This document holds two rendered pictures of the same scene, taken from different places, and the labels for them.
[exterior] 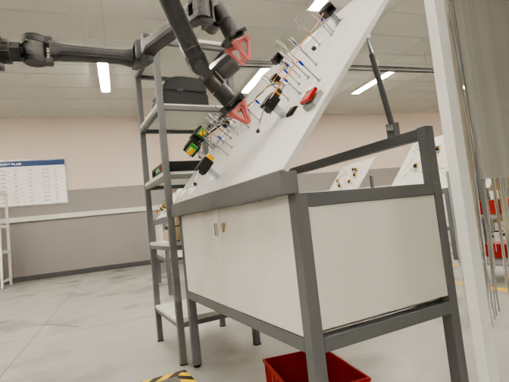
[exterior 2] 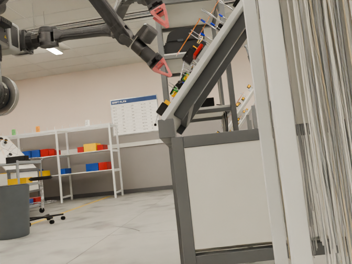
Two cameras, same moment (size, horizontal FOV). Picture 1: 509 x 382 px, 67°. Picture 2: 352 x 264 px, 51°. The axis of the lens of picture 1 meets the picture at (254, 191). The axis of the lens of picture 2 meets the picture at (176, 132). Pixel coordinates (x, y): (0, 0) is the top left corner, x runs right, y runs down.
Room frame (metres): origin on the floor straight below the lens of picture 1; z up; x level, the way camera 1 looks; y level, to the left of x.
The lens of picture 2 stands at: (-0.03, -0.70, 0.72)
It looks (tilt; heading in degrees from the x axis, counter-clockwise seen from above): 4 degrees up; 27
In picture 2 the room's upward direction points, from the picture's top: 6 degrees counter-clockwise
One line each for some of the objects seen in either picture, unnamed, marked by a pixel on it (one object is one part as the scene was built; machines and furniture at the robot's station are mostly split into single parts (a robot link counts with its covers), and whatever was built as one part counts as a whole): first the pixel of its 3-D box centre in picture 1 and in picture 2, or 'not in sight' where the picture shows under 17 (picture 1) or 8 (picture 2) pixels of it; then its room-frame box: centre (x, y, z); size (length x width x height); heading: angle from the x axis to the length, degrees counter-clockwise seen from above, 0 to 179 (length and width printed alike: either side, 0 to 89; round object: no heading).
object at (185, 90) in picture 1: (179, 96); (184, 45); (2.39, 0.41, 1.56); 0.30 x 0.23 x 0.19; 119
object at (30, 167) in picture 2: not in sight; (9, 172); (5.14, 5.97, 0.83); 1.18 x 0.72 x 1.65; 21
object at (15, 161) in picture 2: not in sight; (20, 186); (4.54, 4.91, 0.54); 0.99 x 0.50 x 1.08; 22
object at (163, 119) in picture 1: (192, 197); (200, 130); (2.50, 0.41, 0.93); 0.60 x 0.50 x 1.85; 27
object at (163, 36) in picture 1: (170, 32); (120, 9); (1.36, 0.25, 1.45); 0.43 x 0.06 x 0.11; 46
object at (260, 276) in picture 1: (254, 260); not in sight; (1.34, 0.03, 0.60); 0.55 x 0.03 x 0.39; 27
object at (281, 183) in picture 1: (213, 201); (171, 138); (1.58, 0.17, 0.83); 1.18 x 0.05 x 0.06; 27
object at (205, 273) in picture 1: (202, 255); not in sight; (1.84, 0.27, 0.60); 0.55 x 0.02 x 0.39; 27
